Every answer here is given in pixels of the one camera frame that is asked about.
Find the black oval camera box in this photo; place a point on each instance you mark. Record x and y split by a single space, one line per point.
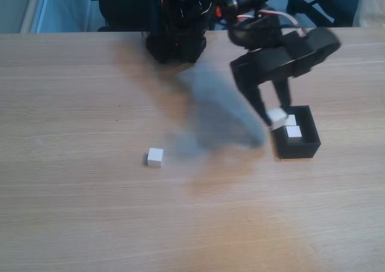
319 43

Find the white board panel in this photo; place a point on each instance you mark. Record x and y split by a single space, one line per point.
54 10

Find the orange plastic clip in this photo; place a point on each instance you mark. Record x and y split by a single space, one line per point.
218 11

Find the black open box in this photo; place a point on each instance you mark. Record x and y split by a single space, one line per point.
296 151

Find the white cube block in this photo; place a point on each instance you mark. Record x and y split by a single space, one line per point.
276 118
293 133
155 157
291 120

